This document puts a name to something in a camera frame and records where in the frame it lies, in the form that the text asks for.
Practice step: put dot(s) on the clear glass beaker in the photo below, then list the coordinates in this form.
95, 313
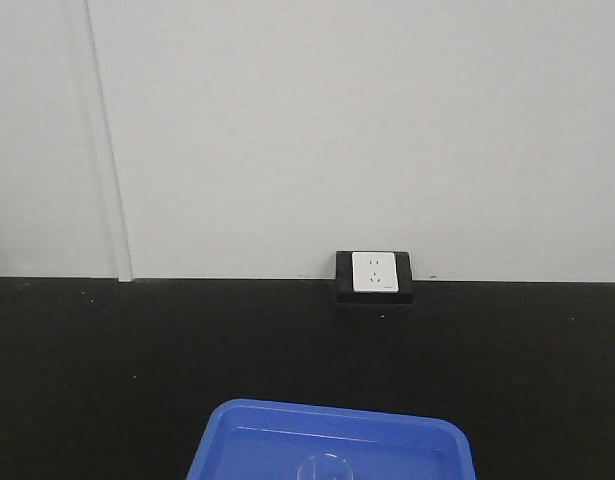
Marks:
327, 466

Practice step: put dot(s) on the blue plastic tray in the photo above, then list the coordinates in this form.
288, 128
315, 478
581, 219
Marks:
254, 439

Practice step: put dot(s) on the white wall power socket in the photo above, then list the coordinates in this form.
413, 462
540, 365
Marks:
373, 277

